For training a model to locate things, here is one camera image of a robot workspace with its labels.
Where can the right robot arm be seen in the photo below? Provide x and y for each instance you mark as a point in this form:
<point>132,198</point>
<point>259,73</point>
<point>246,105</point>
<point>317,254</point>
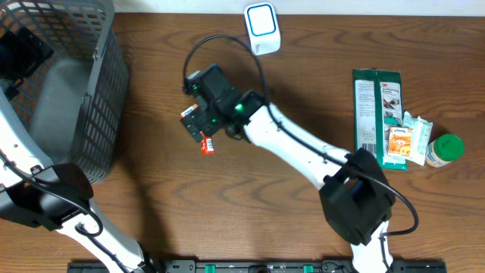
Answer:
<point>352,187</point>

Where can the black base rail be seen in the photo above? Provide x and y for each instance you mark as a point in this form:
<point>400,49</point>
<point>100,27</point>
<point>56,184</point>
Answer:
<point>326,266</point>

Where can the white barcode scanner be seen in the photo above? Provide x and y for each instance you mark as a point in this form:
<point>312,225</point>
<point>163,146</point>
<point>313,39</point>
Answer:
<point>263,28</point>

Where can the grey plastic mesh basket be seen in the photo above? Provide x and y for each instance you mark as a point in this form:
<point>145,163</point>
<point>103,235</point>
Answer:
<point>63,84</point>

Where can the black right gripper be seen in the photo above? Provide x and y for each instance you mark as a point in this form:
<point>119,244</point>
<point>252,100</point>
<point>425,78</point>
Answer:
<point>199,118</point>

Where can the green 3M package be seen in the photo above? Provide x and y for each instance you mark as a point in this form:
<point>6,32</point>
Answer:
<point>378,107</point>

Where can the white toilet wipes pack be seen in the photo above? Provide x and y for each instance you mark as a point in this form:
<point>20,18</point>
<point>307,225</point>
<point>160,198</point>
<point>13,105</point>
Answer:
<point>420,137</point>

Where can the orange white tissue pack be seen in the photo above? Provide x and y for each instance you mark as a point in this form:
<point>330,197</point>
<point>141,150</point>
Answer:
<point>400,141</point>

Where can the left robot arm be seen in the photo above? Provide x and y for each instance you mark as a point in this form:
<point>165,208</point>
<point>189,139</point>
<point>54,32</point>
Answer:
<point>61,198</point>

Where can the red snack packet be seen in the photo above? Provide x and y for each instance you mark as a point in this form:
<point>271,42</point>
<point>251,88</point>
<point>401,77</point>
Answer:
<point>207,145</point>

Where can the green lid seasoning jar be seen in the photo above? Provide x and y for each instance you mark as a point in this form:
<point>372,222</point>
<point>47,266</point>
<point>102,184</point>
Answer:
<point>444,150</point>

